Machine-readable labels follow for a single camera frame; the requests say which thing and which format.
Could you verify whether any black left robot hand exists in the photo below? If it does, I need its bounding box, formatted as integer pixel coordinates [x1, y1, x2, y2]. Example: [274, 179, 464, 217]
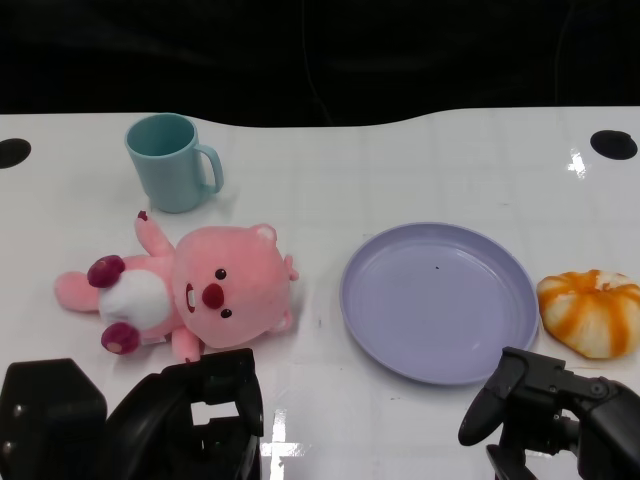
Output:
[0, 348, 265, 480]

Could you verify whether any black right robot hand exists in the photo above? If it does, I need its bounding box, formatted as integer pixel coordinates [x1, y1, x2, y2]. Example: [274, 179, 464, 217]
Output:
[458, 346, 640, 480]

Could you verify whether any pink plush beaver doll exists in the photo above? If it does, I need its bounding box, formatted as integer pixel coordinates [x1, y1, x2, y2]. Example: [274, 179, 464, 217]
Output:
[54, 209, 300, 362]

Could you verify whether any purple plastic plate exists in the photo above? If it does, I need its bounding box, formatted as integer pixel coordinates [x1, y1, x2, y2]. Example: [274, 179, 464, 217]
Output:
[339, 222, 541, 387]

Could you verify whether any orange white pumpkin toy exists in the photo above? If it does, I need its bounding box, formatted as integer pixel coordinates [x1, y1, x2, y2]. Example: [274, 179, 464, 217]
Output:
[536, 269, 640, 360]

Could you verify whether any teal plastic mug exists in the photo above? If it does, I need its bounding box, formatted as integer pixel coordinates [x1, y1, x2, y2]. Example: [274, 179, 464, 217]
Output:
[124, 113, 225, 214]

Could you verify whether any black table grommet hole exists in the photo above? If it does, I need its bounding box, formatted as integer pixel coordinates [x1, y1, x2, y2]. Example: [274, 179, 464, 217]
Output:
[589, 130, 639, 162]
[0, 138, 32, 170]

